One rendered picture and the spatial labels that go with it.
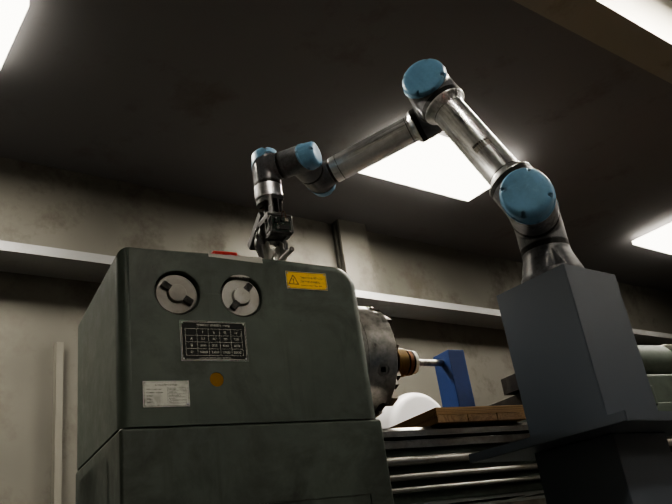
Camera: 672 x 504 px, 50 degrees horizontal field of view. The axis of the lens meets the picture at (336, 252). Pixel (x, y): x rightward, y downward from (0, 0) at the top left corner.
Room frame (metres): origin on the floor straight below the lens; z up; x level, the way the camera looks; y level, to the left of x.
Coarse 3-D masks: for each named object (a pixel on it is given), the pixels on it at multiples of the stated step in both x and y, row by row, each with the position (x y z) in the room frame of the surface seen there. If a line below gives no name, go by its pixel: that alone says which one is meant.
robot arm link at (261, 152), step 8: (256, 152) 1.69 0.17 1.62; (264, 152) 1.68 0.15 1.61; (272, 152) 1.69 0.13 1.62; (256, 160) 1.69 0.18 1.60; (264, 160) 1.68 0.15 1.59; (272, 160) 1.67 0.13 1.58; (256, 168) 1.69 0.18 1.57; (264, 168) 1.68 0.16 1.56; (272, 168) 1.68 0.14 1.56; (256, 176) 1.69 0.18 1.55; (264, 176) 1.68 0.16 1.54; (272, 176) 1.69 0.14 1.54; (280, 176) 1.70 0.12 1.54; (256, 184) 1.70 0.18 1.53
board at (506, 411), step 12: (444, 408) 1.90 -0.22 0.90; (456, 408) 1.92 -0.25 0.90; (468, 408) 1.94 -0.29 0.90; (480, 408) 1.96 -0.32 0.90; (492, 408) 1.99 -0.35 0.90; (504, 408) 2.01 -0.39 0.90; (516, 408) 2.03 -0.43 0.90; (408, 420) 2.00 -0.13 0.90; (420, 420) 1.95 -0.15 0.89; (432, 420) 1.91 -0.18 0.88; (444, 420) 1.90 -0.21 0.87; (456, 420) 1.92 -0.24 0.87; (468, 420) 1.94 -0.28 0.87; (480, 420) 1.96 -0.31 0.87; (492, 420) 1.98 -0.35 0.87; (504, 420) 2.01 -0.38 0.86; (516, 420) 2.04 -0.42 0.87
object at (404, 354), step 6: (402, 348) 2.05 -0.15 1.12; (402, 354) 2.02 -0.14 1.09; (408, 354) 2.04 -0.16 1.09; (414, 354) 2.05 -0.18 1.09; (402, 360) 2.02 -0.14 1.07; (408, 360) 2.03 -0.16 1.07; (414, 360) 2.04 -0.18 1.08; (402, 366) 2.02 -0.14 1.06; (408, 366) 2.03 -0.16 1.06; (414, 366) 2.05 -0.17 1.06; (402, 372) 2.04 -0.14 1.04; (408, 372) 2.06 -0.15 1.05
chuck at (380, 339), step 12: (360, 312) 1.87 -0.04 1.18; (372, 312) 1.89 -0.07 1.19; (372, 324) 1.85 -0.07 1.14; (384, 324) 1.87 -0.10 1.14; (372, 336) 1.84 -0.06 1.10; (384, 336) 1.86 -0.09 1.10; (372, 348) 1.83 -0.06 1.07; (384, 348) 1.85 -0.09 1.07; (396, 348) 1.87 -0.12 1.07; (372, 360) 1.83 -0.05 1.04; (384, 360) 1.85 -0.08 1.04; (396, 360) 1.87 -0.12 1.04; (372, 372) 1.84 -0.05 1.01; (396, 372) 1.88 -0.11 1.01; (372, 384) 1.86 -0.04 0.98; (384, 384) 1.88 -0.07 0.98; (372, 396) 1.89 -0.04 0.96; (384, 396) 1.91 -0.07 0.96
